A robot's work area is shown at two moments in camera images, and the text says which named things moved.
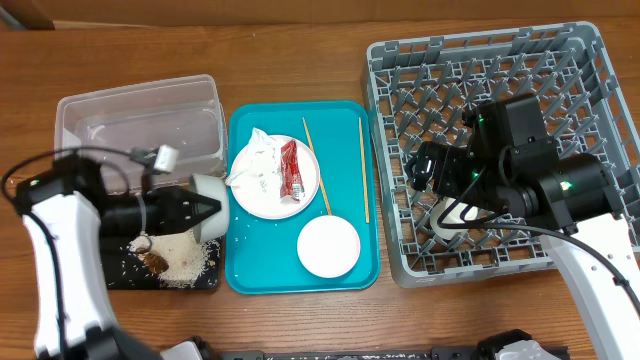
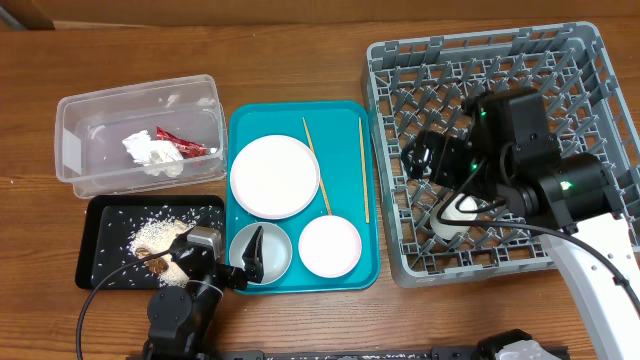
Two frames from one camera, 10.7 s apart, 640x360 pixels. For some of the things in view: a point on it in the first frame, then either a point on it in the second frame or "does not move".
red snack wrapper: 291,177 → 187,148
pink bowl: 328,247 does not move
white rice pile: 187,258 does not move
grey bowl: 214,187 → 277,250
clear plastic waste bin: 184,113 does not move
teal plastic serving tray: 303,213 does not move
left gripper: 170,205 → 237,278
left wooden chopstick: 307,132 does not move
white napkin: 262,160 → 158,157
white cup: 452,217 does not move
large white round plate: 269,204 does not move
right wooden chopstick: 365,195 does not move
